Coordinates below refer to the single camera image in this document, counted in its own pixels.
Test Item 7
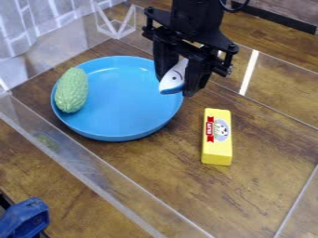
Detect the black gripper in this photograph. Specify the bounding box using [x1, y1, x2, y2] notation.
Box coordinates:
[143, 0, 239, 97]

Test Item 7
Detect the black baseboard strip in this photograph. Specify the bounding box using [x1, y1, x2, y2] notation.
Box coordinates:
[242, 0, 318, 35]

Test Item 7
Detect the blue round plastic tray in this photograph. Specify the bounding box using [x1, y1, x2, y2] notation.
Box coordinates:
[52, 56, 183, 141]

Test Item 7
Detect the green bumpy toy gourd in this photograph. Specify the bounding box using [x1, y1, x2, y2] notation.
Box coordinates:
[55, 68, 88, 113]

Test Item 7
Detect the grey checkered curtain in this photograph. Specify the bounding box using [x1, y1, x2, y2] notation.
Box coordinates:
[0, 0, 127, 60]

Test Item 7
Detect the white wooden toy fish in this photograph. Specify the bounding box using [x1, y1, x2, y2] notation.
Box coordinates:
[159, 58, 189, 94]

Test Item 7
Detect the black ribbed cable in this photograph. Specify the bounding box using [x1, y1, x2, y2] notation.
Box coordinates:
[219, 0, 253, 14]

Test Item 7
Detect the blue plastic clamp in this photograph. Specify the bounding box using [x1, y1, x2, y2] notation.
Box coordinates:
[0, 197, 50, 238]

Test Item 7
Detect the yellow toy butter block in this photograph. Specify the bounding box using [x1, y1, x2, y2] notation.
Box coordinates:
[202, 108, 233, 165]

